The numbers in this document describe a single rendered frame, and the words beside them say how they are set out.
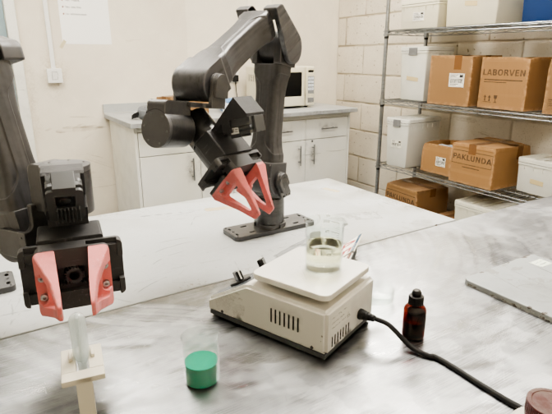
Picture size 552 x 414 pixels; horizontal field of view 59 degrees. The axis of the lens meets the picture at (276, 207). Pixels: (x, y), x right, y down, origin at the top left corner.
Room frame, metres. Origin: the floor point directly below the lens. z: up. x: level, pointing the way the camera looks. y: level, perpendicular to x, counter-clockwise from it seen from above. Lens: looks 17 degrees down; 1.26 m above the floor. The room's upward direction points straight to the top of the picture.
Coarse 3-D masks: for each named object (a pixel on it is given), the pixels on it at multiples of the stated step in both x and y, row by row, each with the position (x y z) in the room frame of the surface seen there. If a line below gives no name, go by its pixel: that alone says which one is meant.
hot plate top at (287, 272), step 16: (288, 256) 0.64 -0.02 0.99; (304, 256) 0.64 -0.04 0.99; (256, 272) 0.59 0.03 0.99; (272, 272) 0.59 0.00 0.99; (288, 272) 0.59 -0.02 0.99; (304, 272) 0.59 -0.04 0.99; (352, 272) 0.59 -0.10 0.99; (288, 288) 0.55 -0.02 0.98; (304, 288) 0.54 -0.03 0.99; (320, 288) 0.54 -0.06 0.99; (336, 288) 0.54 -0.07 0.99
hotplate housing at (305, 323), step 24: (240, 288) 0.60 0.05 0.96; (264, 288) 0.58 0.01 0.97; (360, 288) 0.58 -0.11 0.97; (216, 312) 0.62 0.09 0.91; (240, 312) 0.59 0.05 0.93; (264, 312) 0.57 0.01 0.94; (288, 312) 0.54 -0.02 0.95; (312, 312) 0.52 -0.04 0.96; (336, 312) 0.53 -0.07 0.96; (360, 312) 0.57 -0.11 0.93; (288, 336) 0.54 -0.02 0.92; (312, 336) 0.52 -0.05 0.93; (336, 336) 0.53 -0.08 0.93
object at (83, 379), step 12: (96, 348) 0.35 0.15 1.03; (72, 360) 0.34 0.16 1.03; (96, 360) 0.34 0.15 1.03; (72, 372) 0.32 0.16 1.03; (84, 372) 0.32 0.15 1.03; (96, 372) 0.32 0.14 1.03; (72, 384) 0.31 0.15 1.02; (84, 384) 0.31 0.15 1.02; (84, 396) 0.31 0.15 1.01; (84, 408) 0.31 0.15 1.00
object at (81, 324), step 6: (78, 312) 0.35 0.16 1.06; (78, 318) 0.34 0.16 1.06; (84, 318) 0.34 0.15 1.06; (78, 324) 0.34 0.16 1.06; (84, 324) 0.34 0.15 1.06; (78, 330) 0.34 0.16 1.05; (84, 330) 0.34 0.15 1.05; (84, 336) 0.34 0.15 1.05; (84, 342) 0.34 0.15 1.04; (84, 348) 0.34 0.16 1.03; (84, 354) 0.34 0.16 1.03; (84, 360) 0.34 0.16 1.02
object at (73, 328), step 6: (72, 318) 0.34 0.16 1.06; (72, 324) 0.34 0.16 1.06; (72, 330) 0.34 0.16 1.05; (72, 336) 0.34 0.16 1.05; (78, 336) 0.34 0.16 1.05; (72, 342) 0.34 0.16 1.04; (78, 342) 0.34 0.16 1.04; (72, 348) 0.34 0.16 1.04; (78, 348) 0.34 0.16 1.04; (78, 354) 0.34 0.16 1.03; (78, 360) 0.34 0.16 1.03
